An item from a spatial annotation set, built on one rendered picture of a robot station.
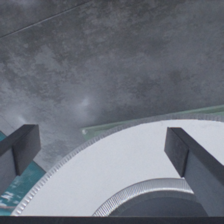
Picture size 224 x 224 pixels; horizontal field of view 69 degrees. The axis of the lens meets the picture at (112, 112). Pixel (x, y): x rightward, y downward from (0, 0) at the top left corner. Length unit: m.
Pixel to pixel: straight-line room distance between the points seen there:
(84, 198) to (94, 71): 0.58
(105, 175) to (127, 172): 0.08
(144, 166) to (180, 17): 0.60
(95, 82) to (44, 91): 0.32
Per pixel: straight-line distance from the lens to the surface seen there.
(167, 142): 0.16
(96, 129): 1.11
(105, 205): 0.60
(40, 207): 0.73
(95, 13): 0.79
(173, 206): 0.69
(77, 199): 0.66
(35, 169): 1.86
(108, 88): 0.91
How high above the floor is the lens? 0.76
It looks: 49 degrees down
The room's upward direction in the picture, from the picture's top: 171 degrees counter-clockwise
